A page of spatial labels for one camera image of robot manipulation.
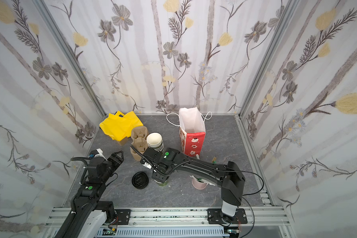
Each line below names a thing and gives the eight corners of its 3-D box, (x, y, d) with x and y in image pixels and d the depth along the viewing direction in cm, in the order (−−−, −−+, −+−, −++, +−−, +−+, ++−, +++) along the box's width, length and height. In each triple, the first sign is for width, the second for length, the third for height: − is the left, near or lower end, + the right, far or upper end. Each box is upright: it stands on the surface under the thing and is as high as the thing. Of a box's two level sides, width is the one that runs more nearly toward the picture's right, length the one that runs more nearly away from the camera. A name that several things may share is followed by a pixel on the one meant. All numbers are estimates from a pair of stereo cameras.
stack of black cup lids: (133, 189, 85) (130, 185, 80) (135, 175, 90) (133, 171, 85) (147, 189, 85) (146, 185, 80) (149, 175, 90) (148, 171, 85)
